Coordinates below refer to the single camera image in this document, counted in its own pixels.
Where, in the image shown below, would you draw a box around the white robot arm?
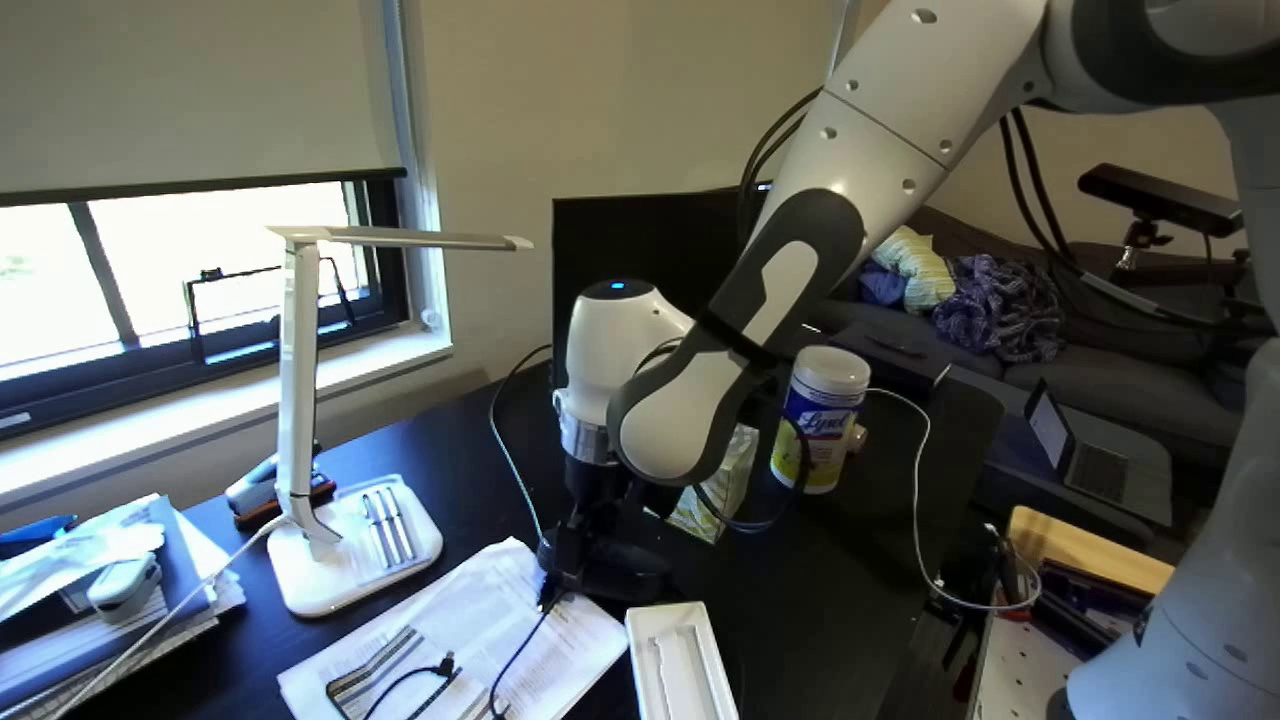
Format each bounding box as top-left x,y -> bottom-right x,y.
561,0 -> 1280,487

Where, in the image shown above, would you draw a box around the white desk lamp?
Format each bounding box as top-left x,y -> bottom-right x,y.
265,223 -> 535,624

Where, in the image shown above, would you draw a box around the small laptop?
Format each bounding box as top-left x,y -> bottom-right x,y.
1026,382 -> 1172,522

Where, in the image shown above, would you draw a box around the white long box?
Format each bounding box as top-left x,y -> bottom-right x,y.
626,598 -> 739,720

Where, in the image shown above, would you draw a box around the black thin cable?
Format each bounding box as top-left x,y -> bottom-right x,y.
358,570 -> 605,720

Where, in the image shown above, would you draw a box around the black camera on stand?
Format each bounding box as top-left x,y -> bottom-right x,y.
1076,162 -> 1244,284

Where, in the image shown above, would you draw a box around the white paper sheets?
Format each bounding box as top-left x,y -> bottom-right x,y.
276,540 -> 630,720

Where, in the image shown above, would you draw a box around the black computer monitor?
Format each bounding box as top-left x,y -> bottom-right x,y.
548,183 -> 765,386

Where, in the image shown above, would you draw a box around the white cable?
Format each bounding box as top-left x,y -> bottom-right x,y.
866,382 -> 1045,614

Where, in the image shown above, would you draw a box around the yellow patterned tissue box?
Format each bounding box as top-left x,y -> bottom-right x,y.
667,422 -> 761,542

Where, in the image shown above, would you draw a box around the stack of papers and mask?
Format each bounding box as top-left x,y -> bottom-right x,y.
0,497 -> 244,720

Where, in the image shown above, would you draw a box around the Lysol wipes container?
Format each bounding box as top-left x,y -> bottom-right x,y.
769,342 -> 874,497

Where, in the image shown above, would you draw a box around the dark couch with clothes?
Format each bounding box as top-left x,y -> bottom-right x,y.
823,204 -> 1280,455

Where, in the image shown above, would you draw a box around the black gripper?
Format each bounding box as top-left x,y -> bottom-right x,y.
556,461 -> 680,577

